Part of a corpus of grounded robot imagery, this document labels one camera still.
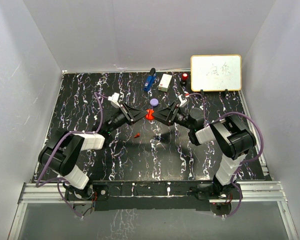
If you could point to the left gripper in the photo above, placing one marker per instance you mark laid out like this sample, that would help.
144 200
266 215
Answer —
131 114

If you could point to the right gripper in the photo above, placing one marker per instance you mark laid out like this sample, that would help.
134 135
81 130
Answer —
168 114

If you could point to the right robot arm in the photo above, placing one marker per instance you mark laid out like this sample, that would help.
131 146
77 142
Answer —
233 137

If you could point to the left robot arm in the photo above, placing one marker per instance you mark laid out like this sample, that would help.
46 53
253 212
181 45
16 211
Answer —
62 151

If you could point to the white and green box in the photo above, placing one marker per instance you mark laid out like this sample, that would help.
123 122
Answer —
164 83

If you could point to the blue stapler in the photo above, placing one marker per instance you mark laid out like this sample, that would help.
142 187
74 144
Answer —
150 79

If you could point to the red button device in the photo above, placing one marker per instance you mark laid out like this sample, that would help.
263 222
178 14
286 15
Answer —
184 78

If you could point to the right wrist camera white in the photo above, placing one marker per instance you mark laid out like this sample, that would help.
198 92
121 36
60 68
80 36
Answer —
183 100

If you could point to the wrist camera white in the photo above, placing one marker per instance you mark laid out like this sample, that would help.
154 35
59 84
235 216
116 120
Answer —
183 100
114 100

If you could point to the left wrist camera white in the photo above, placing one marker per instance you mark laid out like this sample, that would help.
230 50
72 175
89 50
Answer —
114 100

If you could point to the white whiteboard with wooden frame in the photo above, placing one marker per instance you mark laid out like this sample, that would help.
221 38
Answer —
216 73

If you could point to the aluminium frame rail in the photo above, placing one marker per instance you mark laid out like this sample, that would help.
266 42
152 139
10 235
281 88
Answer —
252 191

